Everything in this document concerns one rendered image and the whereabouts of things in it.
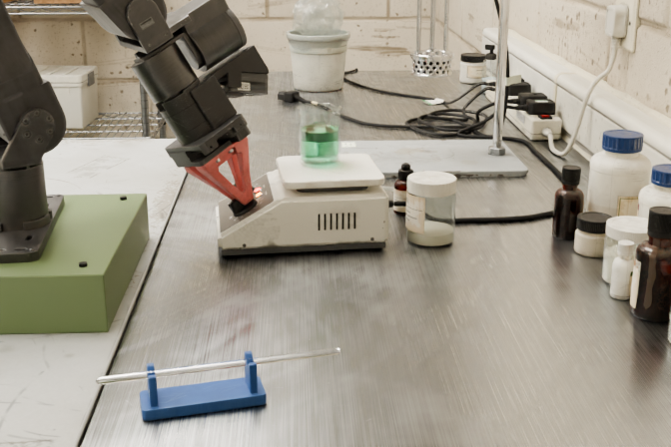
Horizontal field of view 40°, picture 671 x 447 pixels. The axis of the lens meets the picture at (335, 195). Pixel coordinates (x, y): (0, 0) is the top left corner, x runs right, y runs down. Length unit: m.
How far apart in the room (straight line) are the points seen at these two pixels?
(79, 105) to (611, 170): 2.39
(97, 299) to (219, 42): 0.33
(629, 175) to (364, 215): 0.31
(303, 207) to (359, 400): 0.34
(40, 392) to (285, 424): 0.21
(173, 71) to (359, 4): 2.47
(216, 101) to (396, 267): 0.28
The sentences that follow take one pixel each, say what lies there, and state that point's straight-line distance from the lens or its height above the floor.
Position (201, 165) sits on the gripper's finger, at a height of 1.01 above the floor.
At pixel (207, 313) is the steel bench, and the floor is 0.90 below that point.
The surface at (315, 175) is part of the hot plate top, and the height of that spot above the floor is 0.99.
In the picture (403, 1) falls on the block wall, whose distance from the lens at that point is 3.49.
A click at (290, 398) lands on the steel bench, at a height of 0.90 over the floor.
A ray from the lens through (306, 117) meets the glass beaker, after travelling 1.10.
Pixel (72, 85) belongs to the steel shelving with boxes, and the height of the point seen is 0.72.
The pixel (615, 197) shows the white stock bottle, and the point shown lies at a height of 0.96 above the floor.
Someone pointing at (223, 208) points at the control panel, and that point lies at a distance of 1.15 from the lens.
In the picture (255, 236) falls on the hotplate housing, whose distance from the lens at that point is 1.07.
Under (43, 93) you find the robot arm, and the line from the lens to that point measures 0.98.
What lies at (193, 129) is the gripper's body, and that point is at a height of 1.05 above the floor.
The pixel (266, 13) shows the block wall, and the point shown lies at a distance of 3.47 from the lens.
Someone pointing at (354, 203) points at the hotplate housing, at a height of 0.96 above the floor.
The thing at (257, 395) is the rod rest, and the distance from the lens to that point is 0.77.
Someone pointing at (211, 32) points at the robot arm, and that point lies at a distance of 1.05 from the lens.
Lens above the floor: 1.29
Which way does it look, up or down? 17 degrees down
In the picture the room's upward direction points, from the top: straight up
